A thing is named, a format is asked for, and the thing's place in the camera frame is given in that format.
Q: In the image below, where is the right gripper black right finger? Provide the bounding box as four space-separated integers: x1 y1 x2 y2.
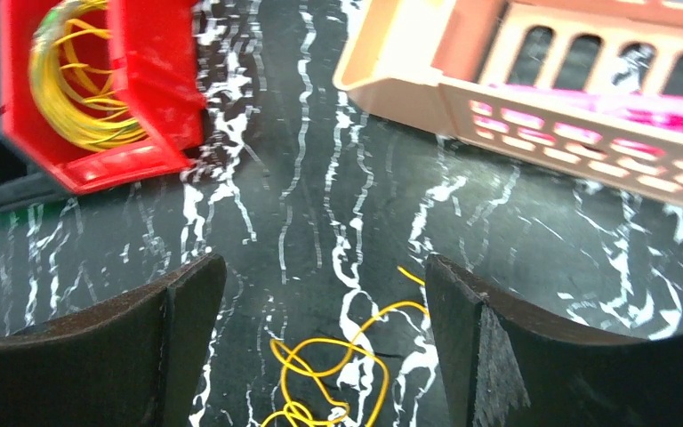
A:
425 254 683 426

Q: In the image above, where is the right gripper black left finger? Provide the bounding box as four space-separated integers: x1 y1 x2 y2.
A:
0 254 227 426

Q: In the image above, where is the pink flat item in tray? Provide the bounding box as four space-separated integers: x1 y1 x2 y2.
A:
489 84 683 133

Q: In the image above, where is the red plastic bin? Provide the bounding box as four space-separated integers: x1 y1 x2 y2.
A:
0 1 205 195

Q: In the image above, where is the yellow green coiled cable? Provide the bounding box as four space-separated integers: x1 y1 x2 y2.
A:
28 0 149 153

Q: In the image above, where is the pink tiered file tray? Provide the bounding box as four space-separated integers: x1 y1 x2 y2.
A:
333 1 683 206

